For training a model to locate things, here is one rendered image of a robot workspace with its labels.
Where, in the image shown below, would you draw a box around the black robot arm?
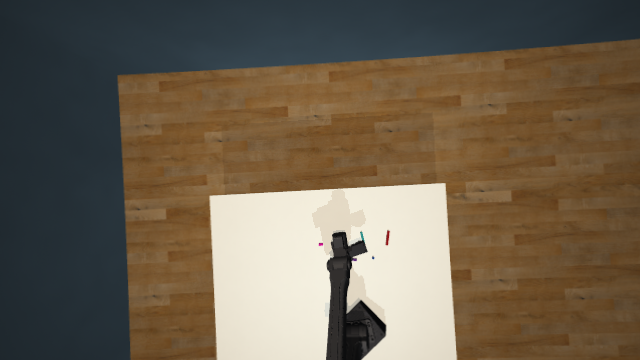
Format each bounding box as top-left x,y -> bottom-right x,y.
326,232 -> 375,360

